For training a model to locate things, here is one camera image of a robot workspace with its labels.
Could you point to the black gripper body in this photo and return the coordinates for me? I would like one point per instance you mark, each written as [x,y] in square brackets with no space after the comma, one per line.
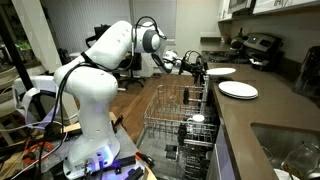
[189,67]

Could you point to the small white plate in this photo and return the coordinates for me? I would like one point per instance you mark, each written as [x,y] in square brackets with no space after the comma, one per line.
[221,71]

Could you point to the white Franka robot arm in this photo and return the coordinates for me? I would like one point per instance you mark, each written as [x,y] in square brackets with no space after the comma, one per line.
[93,90]

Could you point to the large white plate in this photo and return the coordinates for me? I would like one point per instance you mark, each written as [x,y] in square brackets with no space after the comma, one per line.
[238,90]

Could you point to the lower dishwasher rack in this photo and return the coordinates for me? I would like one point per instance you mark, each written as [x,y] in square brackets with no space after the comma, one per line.
[196,163]

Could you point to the black tumbler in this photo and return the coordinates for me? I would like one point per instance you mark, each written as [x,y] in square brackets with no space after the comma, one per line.
[185,96]

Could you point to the clear drinking glass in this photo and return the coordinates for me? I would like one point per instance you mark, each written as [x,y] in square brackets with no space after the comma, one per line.
[173,98]

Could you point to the white drawer unit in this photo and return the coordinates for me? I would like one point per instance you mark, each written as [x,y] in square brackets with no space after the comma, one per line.
[148,68]

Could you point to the black kettle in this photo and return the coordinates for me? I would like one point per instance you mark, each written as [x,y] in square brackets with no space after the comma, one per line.
[237,41]

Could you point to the white mug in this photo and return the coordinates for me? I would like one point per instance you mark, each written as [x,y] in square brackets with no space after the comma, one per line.
[198,118]

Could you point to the black office chair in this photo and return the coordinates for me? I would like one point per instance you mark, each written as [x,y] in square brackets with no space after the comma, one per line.
[133,65]

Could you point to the black stove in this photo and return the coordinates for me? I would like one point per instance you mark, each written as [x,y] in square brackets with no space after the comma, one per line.
[263,43]

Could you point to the dark microwave oven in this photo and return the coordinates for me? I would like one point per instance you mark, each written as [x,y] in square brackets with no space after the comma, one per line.
[240,6]

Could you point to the gray lower door cabinet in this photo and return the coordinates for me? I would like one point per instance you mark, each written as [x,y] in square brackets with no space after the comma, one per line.
[223,156]

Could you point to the robot mounting table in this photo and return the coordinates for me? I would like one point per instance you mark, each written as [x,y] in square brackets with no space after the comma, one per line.
[130,143]

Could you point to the black desk monitor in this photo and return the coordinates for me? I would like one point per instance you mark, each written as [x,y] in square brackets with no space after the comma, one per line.
[98,33]

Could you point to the steel kitchen sink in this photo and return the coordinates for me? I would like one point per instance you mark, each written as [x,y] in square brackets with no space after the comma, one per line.
[276,136]

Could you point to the white upper cabinet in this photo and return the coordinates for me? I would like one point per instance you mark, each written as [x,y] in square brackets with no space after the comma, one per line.
[286,5]

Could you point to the black countertop appliance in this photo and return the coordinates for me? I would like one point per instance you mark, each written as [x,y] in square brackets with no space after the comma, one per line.
[308,75]

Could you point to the glass pitcher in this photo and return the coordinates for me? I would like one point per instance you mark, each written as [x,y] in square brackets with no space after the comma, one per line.
[301,161]

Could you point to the black frame pole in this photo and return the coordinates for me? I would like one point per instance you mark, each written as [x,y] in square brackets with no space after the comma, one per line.
[20,70]

